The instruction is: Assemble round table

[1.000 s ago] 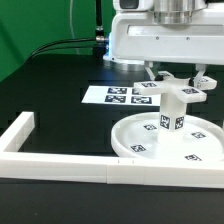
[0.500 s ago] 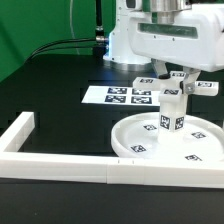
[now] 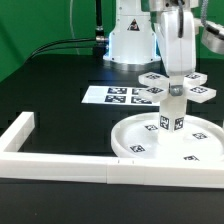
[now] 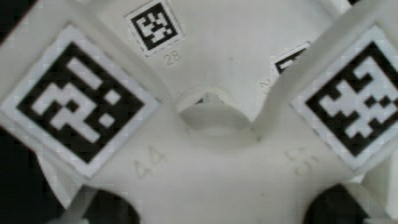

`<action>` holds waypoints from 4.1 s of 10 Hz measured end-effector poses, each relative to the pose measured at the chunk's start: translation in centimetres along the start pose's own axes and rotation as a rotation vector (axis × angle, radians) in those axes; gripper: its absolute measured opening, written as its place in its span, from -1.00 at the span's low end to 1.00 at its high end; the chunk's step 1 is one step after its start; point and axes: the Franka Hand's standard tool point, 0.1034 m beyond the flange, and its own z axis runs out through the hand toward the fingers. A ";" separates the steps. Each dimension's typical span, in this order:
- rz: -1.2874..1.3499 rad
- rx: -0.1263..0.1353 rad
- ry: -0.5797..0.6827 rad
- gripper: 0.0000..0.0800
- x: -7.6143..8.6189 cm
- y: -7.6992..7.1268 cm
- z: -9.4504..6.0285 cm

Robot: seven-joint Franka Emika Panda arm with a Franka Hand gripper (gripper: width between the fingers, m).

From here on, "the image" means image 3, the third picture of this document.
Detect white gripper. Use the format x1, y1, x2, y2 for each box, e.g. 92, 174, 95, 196
155, 8, 196, 97

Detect white cross-shaped table base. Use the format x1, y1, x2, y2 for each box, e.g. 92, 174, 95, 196
138, 72, 216, 103

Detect white round table top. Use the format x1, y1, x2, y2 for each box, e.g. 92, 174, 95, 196
111, 112, 224, 162

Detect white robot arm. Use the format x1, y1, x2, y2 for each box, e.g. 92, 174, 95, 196
104, 0, 224, 97

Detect white marker tag sheet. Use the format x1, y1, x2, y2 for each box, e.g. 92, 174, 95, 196
82, 85, 158, 106

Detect black vertical pole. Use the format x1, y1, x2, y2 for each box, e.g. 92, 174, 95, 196
93, 0, 105, 57

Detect black cables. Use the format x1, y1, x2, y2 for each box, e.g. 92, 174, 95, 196
25, 37, 108, 63

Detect white U-shaped fence frame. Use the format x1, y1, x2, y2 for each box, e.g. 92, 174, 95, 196
0, 112, 224, 188

